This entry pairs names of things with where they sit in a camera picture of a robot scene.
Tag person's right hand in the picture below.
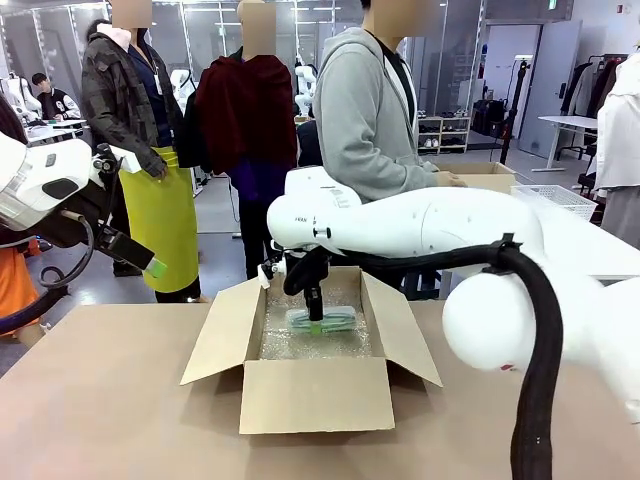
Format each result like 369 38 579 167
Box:
433 171 469 189

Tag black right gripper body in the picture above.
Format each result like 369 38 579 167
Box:
298 248 331 292

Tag black tripod stand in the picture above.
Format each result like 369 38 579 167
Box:
498 57 532 166

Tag clear bubble wrap sheet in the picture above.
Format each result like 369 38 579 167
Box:
258 279 374 360

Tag seated person black jacket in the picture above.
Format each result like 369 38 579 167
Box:
30 72 82 122

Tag white plastic basket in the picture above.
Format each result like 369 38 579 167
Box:
512 183 599 222

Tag person in grey hoodie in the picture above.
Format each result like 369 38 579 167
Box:
313 0 441 204

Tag clothes rack with garments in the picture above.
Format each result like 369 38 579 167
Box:
559 52 632 119

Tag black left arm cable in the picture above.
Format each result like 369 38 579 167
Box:
0 214 97 327

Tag plain cardboard box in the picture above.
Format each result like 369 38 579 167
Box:
434 161 517 195

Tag wooden shoe shelf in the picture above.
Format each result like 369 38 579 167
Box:
417 115 472 155

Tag black right arm cable sleeve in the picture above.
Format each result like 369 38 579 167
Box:
283 232 564 480

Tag person's right forearm grey sleeve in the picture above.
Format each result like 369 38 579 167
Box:
369 152 441 196

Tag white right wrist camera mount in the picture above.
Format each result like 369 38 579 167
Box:
257 262 287 290

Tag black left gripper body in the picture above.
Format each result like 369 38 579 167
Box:
93 223 156 272

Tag grey door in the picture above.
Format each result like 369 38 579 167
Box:
516 19 584 159

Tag cardboard box bubble lined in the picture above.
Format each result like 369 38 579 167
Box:
179 266 444 435

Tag mannequin dark red top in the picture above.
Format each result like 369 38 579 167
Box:
192 0 301 281

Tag black bags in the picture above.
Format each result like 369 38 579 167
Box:
471 98 512 139

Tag mannequin dark jacket yellow skirt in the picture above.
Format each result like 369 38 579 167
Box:
80 0 201 294

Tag white background desk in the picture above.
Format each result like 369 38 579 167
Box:
538 114 601 173

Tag green glasses case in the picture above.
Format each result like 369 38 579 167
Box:
285 305 357 335

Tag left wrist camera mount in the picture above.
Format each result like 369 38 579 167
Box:
91 143 152 187

